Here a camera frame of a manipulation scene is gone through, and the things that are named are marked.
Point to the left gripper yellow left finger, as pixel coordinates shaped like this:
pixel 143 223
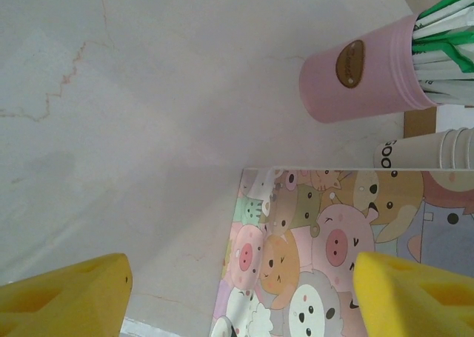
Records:
pixel 55 307

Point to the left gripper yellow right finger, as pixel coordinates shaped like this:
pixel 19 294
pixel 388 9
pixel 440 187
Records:
pixel 414 303

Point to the cartoon print paper bag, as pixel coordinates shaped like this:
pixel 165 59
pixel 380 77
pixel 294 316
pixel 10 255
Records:
pixel 296 240

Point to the white paper cup stack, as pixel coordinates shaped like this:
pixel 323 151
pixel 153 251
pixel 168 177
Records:
pixel 414 152

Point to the brown cardboard napkin tray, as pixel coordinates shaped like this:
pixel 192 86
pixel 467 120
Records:
pixel 418 124

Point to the pink straw holder cup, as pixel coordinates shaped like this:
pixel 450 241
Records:
pixel 326 85

